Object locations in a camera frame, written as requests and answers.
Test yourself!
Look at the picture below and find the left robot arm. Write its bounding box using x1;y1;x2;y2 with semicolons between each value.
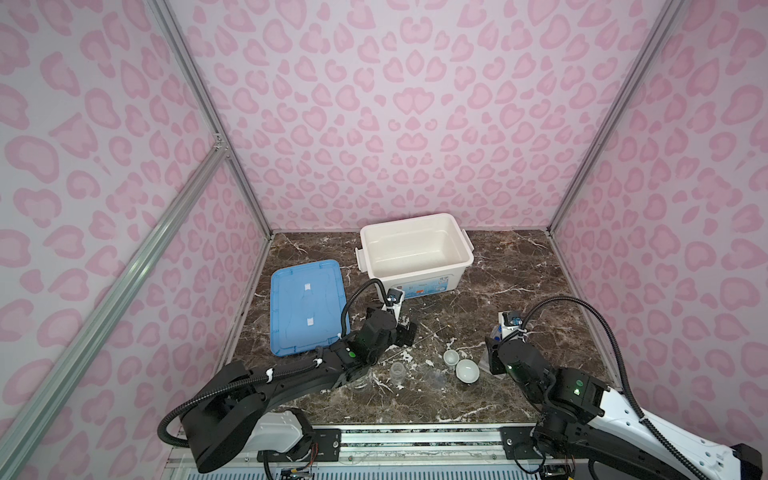
158;309;419;474

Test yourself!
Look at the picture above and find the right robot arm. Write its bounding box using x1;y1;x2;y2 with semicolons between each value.
485;337;763;479

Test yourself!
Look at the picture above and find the small clear glass beaker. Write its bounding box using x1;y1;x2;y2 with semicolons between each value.
389;362;407;386

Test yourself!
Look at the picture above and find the white ceramic evaporating dish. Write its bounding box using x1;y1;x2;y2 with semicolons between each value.
455;359;480;384

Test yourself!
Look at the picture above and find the small white ceramic crucible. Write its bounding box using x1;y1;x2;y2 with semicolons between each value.
442;349;460;368

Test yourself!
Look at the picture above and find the blue plastic bin lid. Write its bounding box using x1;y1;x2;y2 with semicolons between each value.
270;260;347;357

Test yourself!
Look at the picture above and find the white plastic storage bin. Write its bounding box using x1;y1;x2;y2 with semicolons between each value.
355;213;474;299

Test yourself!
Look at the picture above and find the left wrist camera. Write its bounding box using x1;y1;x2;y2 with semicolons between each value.
384;288;405;319

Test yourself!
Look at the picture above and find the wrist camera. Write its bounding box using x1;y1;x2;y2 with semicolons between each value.
384;288;405;319
491;311;523;341

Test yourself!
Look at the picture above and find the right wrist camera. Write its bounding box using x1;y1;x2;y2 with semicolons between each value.
491;311;523;341

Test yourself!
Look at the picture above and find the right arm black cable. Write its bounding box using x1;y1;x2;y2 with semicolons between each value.
518;295;712;480

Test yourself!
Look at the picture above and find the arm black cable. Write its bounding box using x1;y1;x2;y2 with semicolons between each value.
157;277;390;449
518;295;712;480

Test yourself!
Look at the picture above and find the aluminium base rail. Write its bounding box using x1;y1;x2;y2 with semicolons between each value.
158;423;607;480

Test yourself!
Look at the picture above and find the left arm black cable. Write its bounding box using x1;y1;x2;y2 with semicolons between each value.
157;277;390;449

